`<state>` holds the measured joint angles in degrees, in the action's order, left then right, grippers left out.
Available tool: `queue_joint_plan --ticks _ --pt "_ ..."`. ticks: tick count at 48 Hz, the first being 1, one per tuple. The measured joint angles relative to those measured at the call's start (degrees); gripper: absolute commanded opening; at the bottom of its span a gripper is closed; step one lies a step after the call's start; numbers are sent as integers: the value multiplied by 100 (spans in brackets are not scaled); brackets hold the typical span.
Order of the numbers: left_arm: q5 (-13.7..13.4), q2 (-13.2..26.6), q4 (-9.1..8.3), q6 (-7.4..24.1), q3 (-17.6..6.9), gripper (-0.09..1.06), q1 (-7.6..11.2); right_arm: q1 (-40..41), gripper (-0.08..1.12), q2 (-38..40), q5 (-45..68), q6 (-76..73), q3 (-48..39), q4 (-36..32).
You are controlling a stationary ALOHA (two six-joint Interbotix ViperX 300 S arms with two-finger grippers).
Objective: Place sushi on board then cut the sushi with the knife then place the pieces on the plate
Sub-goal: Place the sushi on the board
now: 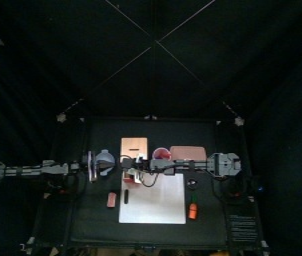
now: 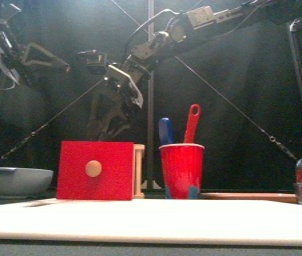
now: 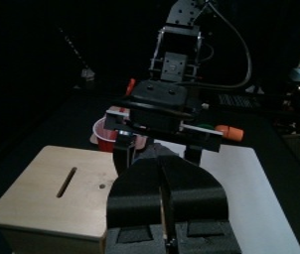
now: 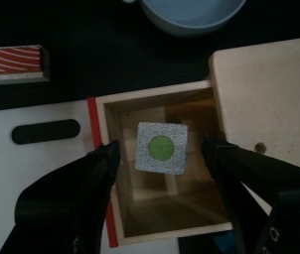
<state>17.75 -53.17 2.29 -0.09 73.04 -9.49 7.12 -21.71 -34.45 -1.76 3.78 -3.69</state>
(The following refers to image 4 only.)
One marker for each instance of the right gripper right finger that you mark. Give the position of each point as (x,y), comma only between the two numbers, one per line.
(263,191)

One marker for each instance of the sushi roll with green centre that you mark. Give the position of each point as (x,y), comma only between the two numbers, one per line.
(161,148)

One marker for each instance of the red striped salmon sushi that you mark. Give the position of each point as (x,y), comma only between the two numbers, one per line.
(11,64)

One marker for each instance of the wooden box with slot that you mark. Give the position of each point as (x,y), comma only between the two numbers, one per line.
(272,99)

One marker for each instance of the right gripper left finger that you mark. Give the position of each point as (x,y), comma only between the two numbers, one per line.
(69,198)

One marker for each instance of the wooden drawer with red front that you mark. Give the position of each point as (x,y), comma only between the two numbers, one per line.
(174,198)

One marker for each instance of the light blue bowl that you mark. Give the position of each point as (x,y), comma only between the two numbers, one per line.
(188,15)

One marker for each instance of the white cutting board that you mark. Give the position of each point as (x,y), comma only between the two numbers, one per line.
(28,165)

